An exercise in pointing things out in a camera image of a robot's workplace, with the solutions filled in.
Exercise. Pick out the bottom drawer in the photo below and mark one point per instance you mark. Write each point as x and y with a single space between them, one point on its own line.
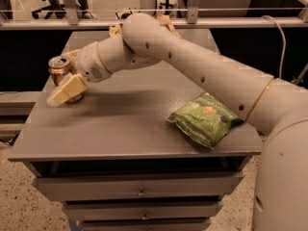
195 224

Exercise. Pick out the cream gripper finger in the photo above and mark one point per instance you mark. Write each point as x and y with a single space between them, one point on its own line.
71 56
69 89

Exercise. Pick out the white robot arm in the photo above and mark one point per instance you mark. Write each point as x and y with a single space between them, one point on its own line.
273 106

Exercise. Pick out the person legs in background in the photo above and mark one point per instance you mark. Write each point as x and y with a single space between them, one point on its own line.
60 7

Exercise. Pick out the green Kettle chips bag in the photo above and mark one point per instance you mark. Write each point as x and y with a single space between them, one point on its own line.
204 119

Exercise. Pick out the top drawer with knob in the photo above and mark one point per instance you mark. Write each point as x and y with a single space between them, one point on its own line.
138 186

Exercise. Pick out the drawer with knob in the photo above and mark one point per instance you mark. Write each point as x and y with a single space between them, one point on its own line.
138 186
143 210

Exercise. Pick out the grey drawer cabinet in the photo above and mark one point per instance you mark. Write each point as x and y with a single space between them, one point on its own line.
120 128

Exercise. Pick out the orange soda can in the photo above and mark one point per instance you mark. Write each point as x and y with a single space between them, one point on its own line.
58 68

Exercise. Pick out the middle drawer with knob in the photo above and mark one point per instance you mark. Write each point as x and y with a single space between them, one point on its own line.
143 210

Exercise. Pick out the brown snack bag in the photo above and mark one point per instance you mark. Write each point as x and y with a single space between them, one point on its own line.
164 20

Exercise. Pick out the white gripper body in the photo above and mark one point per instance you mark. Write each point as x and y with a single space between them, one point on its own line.
88 63

